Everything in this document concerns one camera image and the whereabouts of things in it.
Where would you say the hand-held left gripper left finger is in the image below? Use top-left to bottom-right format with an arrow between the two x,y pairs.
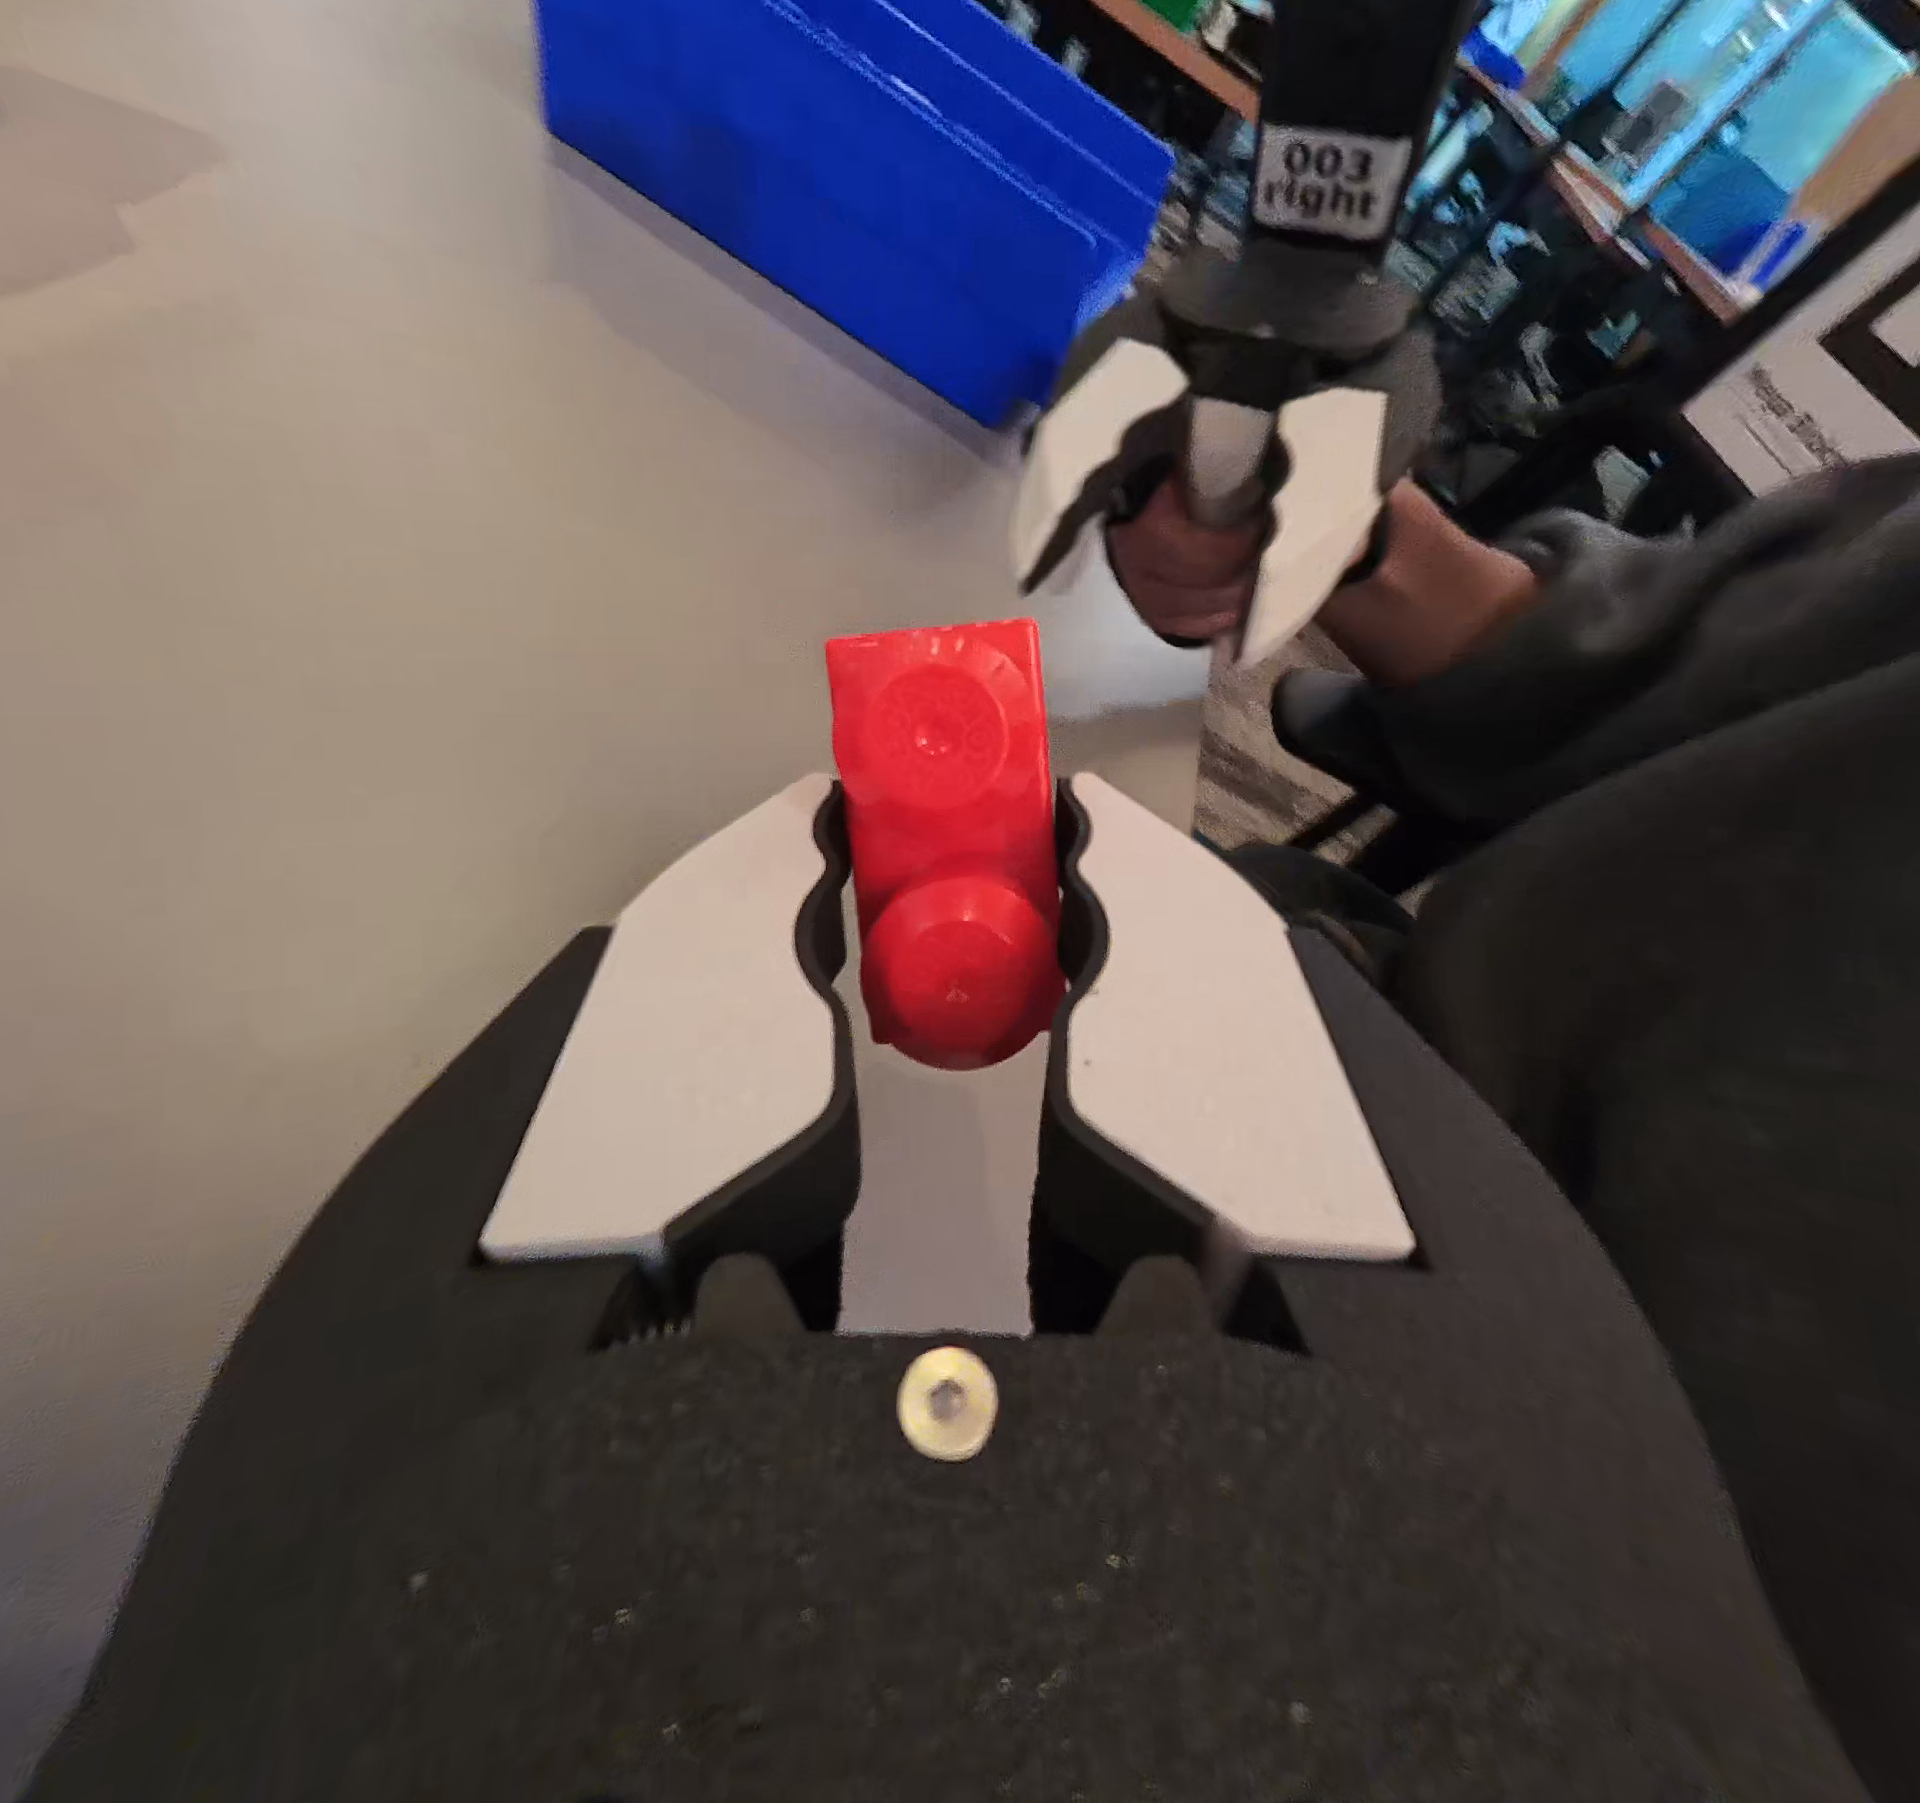
478,771 -> 865,1317

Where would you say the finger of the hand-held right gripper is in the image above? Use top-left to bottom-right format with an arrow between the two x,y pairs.
1233,384 -> 1394,664
1012,341 -> 1195,595

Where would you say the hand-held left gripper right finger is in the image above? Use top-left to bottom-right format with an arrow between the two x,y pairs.
1040,771 -> 1420,1337

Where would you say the red double toy block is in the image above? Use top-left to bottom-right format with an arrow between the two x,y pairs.
825,618 -> 1071,1073

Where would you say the blue plastic bin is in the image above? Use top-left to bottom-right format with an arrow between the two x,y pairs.
518,0 -> 1178,432

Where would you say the person's right forearm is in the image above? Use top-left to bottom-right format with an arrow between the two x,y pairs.
1319,490 -> 1541,688

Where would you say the brown wooden desk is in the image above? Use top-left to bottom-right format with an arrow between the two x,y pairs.
932,0 -> 1759,319

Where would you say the grey desk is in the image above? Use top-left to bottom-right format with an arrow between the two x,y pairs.
0,0 -> 1218,1684

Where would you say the person's right hand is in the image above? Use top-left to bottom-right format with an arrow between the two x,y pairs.
1108,466 -> 1279,650

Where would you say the person's dark sweatshirt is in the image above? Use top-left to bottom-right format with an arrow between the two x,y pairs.
1276,453 -> 1920,1803

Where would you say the black white marker board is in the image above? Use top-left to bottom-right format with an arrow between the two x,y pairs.
1680,257 -> 1920,492

